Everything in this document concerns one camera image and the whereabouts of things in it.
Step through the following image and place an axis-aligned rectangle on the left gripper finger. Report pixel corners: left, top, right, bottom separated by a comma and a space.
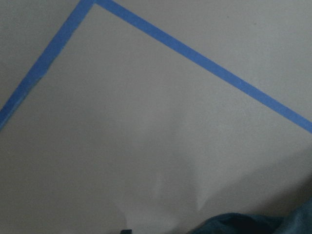
120, 230, 132, 234

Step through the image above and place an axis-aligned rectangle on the black printed t-shirt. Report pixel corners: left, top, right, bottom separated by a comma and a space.
191, 200, 312, 234

